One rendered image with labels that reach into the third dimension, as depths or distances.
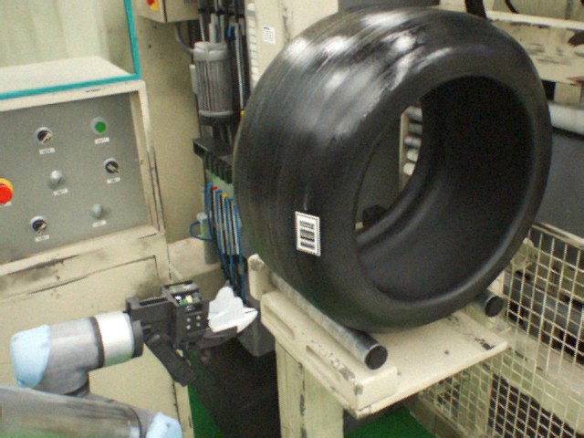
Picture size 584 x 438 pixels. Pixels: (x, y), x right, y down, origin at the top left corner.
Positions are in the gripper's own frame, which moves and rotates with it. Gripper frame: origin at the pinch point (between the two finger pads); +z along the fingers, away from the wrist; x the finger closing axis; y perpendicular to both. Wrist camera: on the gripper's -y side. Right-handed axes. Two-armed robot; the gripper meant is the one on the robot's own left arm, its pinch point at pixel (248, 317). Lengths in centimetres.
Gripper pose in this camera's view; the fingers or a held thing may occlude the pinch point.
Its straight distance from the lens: 105.4
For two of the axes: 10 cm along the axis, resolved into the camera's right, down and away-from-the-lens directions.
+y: 0.7, -9.3, -3.6
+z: 8.5, -1.3, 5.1
